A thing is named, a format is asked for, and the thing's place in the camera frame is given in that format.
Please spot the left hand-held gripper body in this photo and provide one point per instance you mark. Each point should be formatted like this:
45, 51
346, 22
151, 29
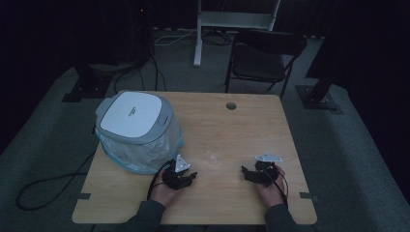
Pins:
175, 175

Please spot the white lidded bin with bag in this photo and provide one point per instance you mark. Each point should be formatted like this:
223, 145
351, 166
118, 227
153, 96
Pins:
145, 154

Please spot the person's left hand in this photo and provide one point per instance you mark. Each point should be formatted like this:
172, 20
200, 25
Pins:
164, 192

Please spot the black folding chair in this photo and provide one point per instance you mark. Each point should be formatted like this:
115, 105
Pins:
262, 61

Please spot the white lidded trash can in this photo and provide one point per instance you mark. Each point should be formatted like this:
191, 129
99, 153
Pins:
137, 117

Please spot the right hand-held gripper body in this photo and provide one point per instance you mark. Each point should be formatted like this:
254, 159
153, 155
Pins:
262, 172

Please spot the person's right hand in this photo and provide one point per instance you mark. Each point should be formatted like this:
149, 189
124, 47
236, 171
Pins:
272, 193

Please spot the white metal stand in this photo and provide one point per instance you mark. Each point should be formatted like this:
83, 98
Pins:
225, 22

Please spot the black stand base plate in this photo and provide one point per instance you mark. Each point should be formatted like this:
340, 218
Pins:
317, 95
87, 88

